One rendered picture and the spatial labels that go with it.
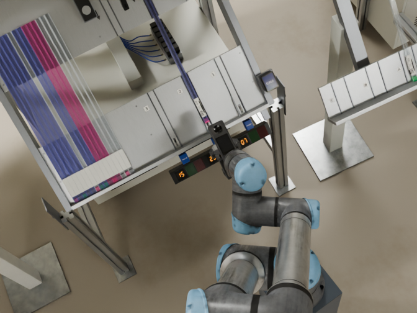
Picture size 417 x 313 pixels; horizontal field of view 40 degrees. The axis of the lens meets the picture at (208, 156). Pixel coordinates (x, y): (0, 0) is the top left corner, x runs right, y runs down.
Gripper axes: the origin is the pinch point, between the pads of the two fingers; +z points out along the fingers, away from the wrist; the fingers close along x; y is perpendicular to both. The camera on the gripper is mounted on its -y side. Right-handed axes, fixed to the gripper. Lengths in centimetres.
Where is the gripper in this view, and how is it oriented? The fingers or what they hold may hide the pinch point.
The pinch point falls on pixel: (218, 142)
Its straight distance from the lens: 171.5
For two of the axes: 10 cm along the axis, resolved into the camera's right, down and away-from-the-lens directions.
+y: 4.3, 8.6, 2.7
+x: 8.8, -4.6, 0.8
